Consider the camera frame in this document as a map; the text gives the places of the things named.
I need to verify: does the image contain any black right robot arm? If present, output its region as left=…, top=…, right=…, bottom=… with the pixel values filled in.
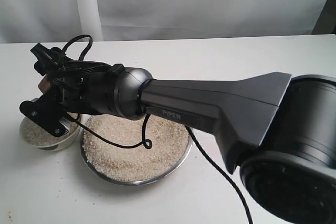
left=32, top=44, right=335, bottom=223

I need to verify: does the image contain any round steel rice tray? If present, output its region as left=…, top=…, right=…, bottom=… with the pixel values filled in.
left=80, top=115, right=192, bottom=185

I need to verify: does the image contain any white ceramic rice bowl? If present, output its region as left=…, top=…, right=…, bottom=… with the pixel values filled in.
left=19, top=112, right=83, bottom=152

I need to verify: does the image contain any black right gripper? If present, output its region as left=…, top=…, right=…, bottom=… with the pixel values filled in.
left=30, top=43, right=118, bottom=115

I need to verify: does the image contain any black camera cable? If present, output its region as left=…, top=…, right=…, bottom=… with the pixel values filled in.
left=46, top=34, right=254, bottom=224

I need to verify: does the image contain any white backdrop curtain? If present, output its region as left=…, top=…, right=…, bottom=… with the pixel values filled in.
left=1, top=0, right=327, bottom=43

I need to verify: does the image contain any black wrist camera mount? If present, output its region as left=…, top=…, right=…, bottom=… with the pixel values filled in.
left=19, top=92, right=70, bottom=137

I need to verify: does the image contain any brown wooden cup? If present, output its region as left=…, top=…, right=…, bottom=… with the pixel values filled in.
left=38, top=75, right=51, bottom=94

